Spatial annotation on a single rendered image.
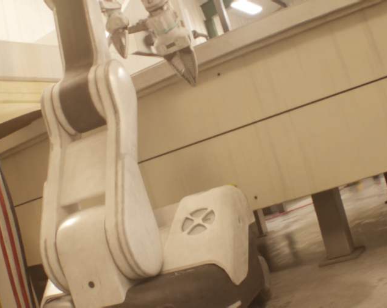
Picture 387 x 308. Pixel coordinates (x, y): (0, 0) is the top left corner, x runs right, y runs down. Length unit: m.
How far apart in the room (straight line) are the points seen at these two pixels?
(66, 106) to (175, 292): 0.55
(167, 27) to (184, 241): 0.57
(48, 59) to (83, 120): 1.10
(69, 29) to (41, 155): 0.92
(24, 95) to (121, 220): 1.21
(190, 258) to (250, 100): 0.70
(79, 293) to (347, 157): 0.93
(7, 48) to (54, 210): 1.14
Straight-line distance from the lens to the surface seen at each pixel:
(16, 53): 2.39
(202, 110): 1.94
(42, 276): 5.37
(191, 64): 1.60
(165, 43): 1.55
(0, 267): 2.26
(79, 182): 1.37
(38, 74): 2.44
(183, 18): 4.38
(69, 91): 1.46
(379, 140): 1.74
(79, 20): 1.58
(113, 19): 2.34
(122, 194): 1.26
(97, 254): 1.24
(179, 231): 1.42
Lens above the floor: 0.35
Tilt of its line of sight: 5 degrees up
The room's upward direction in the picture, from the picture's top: 16 degrees counter-clockwise
